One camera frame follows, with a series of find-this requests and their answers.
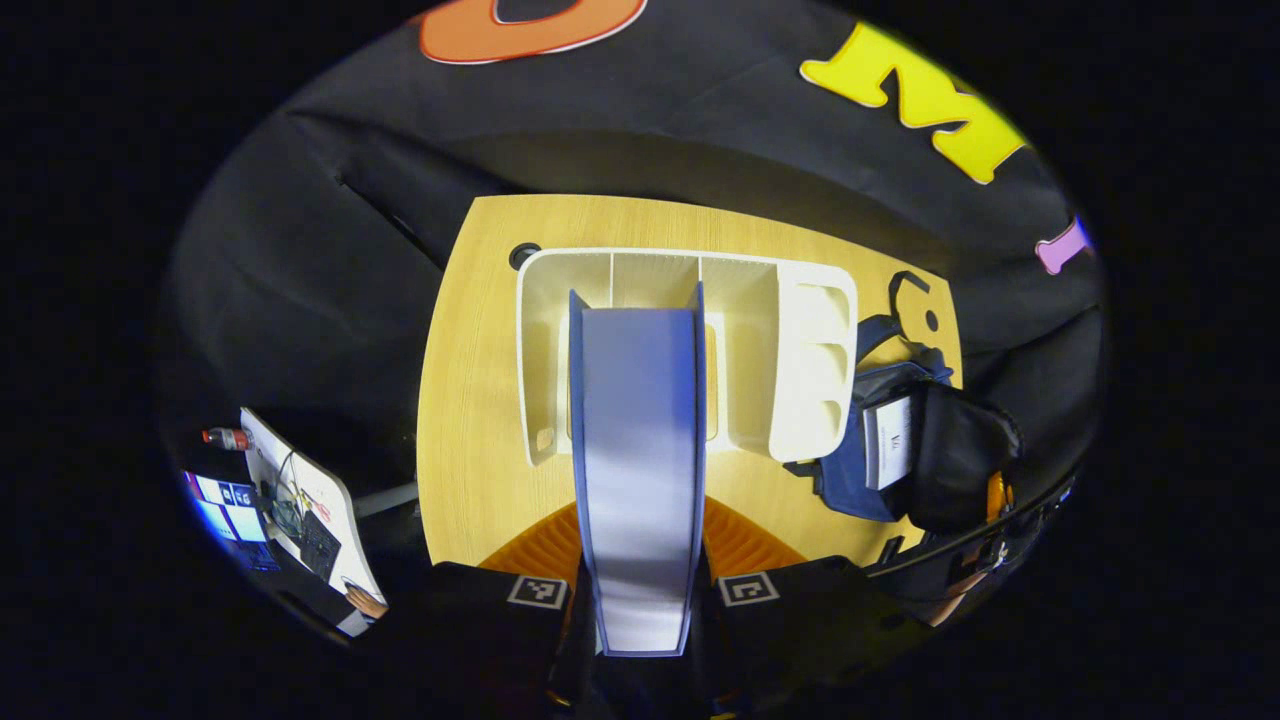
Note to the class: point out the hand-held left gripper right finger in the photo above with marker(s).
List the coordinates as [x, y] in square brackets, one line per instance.
[790, 630]

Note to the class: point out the blue schoolbag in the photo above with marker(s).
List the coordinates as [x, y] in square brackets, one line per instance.
[845, 475]

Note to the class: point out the white cover book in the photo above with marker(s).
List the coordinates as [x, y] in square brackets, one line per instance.
[888, 445]

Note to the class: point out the grey cover book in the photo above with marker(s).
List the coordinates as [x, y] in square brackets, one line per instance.
[640, 450]

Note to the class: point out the white side desk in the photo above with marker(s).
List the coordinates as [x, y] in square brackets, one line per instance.
[325, 490]

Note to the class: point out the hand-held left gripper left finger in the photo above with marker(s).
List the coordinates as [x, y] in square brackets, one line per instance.
[480, 630]

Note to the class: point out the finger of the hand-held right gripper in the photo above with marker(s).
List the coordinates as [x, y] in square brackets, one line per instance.
[998, 497]

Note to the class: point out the black backdrop cloth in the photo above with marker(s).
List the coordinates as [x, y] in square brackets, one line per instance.
[700, 120]

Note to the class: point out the computer monitor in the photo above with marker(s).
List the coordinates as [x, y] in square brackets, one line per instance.
[225, 505]

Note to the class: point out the red bottle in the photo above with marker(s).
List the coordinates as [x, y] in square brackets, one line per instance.
[228, 439]

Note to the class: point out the white bookshelf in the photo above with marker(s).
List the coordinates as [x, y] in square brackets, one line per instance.
[810, 380]

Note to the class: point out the black keyboard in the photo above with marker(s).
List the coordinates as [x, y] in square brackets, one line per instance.
[320, 545]

